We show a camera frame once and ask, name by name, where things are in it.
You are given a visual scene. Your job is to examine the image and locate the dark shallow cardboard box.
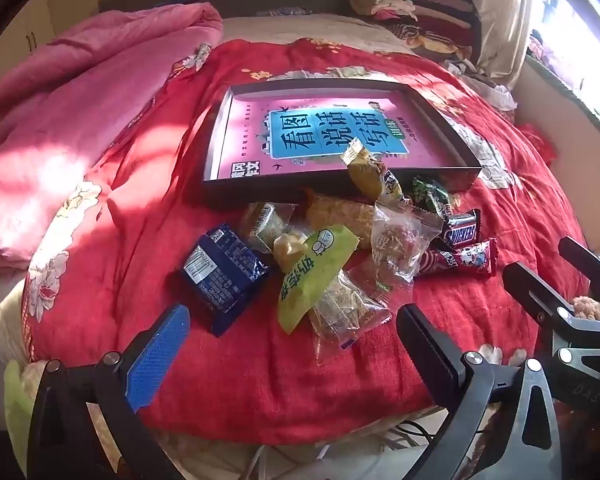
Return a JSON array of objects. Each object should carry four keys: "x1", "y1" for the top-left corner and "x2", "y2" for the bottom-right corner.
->
[{"x1": 201, "y1": 78, "x2": 482, "y2": 211}]

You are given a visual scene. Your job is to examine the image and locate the stack of folded clothes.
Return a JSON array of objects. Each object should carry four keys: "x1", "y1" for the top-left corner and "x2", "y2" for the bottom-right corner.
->
[{"x1": 350, "y1": 0, "x2": 483, "y2": 58}]

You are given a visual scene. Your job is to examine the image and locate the red pink candy packet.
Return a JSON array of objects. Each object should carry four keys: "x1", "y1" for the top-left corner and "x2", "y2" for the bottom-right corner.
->
[{"x1": 420, "y1": 238, "x2": 498, "y2": 278}]

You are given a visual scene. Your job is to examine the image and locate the white cloth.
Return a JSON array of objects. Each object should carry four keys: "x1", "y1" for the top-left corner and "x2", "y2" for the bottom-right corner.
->
[{"x1": 445, "y1": 57, "x2": 518, "y2": 111}]

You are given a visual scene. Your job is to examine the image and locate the yellow snack packet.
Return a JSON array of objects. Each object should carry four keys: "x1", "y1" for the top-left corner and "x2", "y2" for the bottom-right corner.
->
[{"x1": 341, "y1": 139, "x2": 411, "y2": 206}]

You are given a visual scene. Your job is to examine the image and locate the clear cake packet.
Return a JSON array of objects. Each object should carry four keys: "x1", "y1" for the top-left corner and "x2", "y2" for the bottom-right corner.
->
[{"x1": 310, "y1": 270, "x2": 393, "y2": 366}]

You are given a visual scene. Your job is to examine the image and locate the red floral blanket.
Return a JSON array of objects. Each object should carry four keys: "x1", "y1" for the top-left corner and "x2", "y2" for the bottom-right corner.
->
[{"x1": 22, "y1": 37, "x2": 593, "y2": 446}]

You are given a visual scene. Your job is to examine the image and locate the person's green clothing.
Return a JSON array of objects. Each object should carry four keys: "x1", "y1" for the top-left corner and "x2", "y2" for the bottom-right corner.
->
[{"x1": 2, "y1": 359, "x2": 48, "y2": 466}]

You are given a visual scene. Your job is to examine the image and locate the cream wardrobe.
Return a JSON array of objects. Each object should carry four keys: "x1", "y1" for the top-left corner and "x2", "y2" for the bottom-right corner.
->
[{"x1": 0, "y1": 0, "x2": 56, "y2": 61}]

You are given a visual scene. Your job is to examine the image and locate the clear red candy packet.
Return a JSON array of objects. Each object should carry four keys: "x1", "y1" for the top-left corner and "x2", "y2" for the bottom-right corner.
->
[{"x1": 370, "y1": 202, "x2": 445, "y2": 293}]

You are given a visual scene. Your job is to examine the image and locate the orange pastry packet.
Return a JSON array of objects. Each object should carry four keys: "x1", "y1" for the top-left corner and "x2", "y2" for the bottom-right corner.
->
[{"x1": 305, "y1": 195, "x2": 376, "y2": 251}]

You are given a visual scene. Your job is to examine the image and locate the brown chocolate bar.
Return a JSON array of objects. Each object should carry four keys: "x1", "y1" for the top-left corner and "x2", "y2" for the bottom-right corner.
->
[{"x1": 440, "y1": 209, "x2": 481, "y2": 251}]

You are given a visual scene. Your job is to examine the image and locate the cream curtain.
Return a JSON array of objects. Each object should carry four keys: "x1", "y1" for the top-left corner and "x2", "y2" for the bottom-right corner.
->
[{"x1": 480, "y1": 0, "x2": 536, "y2": 91}]

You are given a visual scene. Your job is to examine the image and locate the red cloth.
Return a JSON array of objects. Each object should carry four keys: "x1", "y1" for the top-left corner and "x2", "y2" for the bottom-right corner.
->
[{"x1": 517, "y1": 125, "x2": 556, "y2": 166}]

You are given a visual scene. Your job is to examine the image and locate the dark blue snack packet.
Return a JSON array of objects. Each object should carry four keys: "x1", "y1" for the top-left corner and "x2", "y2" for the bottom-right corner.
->
[{"x1": 182, "y1": 223, "x2": 271, "y2": 337}]

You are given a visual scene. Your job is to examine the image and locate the lime green snack packet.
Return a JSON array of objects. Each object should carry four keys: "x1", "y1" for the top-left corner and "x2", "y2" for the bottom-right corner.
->
[{"x1": 277, "y1": 225, "x2": 360, "y2": 333}]

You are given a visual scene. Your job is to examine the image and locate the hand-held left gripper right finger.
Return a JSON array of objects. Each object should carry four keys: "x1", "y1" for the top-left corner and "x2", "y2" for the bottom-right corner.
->
[{"x1": 396, "y1": 302, "x2": 563, "y2": 480}]

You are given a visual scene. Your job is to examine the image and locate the window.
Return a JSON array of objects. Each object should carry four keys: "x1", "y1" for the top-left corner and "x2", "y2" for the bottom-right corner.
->
[{"x1": 525, "y1": 0, "x2": 600, "y2": 101}]

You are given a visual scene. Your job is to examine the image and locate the dark patterned cloth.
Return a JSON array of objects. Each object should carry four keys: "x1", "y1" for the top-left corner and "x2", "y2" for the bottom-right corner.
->
[{"x1": 257, "y1": 6, "x2": 313, "y2": 17}]

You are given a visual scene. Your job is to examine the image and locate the pink quilt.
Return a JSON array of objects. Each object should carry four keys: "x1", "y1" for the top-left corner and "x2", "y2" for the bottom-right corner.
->
[{"x1": 0, "y1": 2, "x2": 224, "y2": 276}]

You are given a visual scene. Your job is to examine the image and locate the beige bed sheet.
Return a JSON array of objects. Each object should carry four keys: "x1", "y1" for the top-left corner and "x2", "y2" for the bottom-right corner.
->
[{"x1": 220, "y1": 12, "x2": 411, "y2": 53}]

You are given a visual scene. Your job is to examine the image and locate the small pale yellow packet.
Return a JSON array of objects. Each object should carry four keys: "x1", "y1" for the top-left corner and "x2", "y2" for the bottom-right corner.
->
[{"x1": 272, "y1": 232, "x2": 311, "y2": 273}]

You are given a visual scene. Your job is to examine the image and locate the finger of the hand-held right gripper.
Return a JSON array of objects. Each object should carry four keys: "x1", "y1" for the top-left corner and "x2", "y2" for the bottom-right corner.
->
[
  {"x1": 559, "y1": 236, "x2": 600, "y2": 311},
  {"x1": 502, "y1": 260, "x2": 600, "y2": 348}
]

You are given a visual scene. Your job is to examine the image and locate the dark patterned snack packet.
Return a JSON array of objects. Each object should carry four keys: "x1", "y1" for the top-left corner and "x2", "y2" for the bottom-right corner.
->
[{"x1": 412, "y1": 176, "x2": 453, "y2": 216}]

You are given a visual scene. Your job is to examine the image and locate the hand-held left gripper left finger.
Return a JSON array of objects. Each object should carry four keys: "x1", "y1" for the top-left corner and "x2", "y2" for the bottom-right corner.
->
[{"x1": 27, "y1": 304, "x2": 191, "y2": 480}]

